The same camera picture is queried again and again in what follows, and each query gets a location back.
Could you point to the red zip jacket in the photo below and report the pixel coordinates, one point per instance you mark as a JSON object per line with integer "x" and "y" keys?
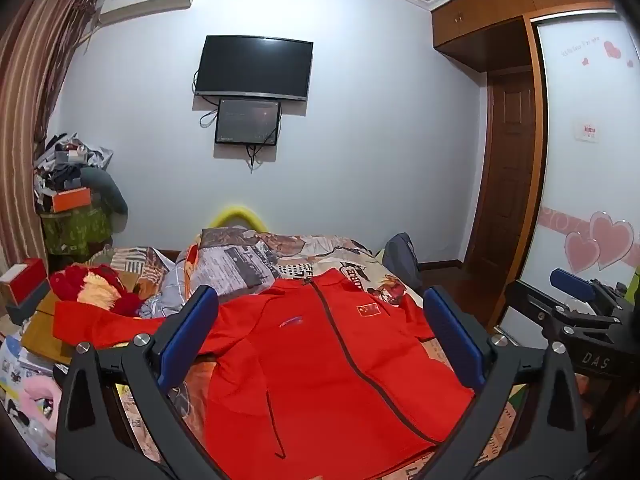
{"x": 310, "y": 360}

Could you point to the orange box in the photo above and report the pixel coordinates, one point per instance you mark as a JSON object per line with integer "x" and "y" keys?
{"x": 72, "y": 200}

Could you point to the small black wall monitor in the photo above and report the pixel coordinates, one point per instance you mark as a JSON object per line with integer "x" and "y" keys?
{"x": 247, "y": 121}

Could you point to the white wall sticker label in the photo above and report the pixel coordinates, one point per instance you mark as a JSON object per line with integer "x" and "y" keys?
{"x": 587, "y": 131}

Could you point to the wooden overhead cabinet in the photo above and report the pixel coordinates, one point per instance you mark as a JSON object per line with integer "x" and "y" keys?
{"x": 480, "y": 15}

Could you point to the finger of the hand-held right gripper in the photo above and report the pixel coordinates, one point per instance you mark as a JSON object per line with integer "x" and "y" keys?
{"x": 530, "y": 305}
{"x": 570, "y": 282}

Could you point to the green patterned bag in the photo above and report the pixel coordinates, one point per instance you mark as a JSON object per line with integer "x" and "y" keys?
{"x": 77, "y": 232}

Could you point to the brown cardboard box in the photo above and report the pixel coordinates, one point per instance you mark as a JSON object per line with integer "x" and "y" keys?
{"x": 45, "y": 330}

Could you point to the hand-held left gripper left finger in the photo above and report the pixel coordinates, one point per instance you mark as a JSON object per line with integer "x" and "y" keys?
{"x": 192, "y": 331}

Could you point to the grey plush cushion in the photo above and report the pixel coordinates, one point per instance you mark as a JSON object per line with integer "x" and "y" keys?
{"x": 107, "y": 190}

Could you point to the grey backpack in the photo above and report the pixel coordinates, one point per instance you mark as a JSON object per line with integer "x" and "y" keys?
{"x": 400, "y": 260}

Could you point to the brown wooden door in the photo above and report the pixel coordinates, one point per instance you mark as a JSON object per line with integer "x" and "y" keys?
{"x": 505, "y": 170}

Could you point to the yellow hoop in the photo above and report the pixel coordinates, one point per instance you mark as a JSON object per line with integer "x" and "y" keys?
{"x": 235, "y": 210}

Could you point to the red plush bird toy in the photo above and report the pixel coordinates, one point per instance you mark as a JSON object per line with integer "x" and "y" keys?
{"x": 107, "y": 287}

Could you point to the brown striped curtain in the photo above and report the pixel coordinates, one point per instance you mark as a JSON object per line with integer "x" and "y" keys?
{"x": 25, "y": 110}

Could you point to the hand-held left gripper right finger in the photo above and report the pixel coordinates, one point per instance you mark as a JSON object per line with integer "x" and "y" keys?
{"x": 450, "y": 331}

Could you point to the pile of clutter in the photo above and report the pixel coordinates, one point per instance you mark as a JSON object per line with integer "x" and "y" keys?
{"x": 65, "y": 160}

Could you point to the black wall television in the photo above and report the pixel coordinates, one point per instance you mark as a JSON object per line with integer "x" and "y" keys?
{"x": 252, "y": 66}

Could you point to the white heart sticker wardrobe door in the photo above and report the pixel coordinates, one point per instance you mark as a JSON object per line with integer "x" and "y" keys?
{"x": 585, "y": 185}

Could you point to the red and white box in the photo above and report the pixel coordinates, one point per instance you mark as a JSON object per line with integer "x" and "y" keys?
{"x": 25, "y": 280}

